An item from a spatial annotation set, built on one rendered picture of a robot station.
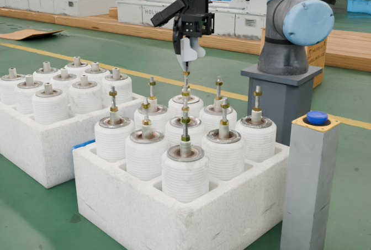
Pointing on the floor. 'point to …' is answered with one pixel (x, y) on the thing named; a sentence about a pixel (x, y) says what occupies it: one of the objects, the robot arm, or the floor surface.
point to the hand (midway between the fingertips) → (183, 65)
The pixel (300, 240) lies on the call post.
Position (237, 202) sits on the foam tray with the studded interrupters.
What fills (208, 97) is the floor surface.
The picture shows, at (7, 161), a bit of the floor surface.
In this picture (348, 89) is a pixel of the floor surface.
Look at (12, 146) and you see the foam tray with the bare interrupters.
